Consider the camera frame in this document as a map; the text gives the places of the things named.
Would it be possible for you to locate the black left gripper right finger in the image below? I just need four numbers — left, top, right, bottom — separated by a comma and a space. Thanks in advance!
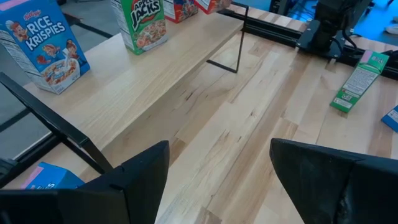
269, 138, 398, 224

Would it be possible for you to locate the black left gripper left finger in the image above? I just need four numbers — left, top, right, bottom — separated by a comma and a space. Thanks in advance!
0, 140, 170, 224

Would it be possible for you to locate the blue Rice Krispies cereal box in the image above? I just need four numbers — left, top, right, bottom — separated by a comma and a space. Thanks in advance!
0, 0, 91, 95
381, 105, 398, 134
21, 161, 85, 190

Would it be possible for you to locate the green Apple Jacks cereal box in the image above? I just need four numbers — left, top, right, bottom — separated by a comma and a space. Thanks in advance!
110, 0, 169, 56
329, 49, 390, 114

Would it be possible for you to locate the wooden shelf with black legs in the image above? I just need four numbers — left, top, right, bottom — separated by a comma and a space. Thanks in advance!
0, 1, 249, 190

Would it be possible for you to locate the black aluminium table frame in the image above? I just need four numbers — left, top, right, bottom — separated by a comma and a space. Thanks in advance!
0, 7, 398, 170

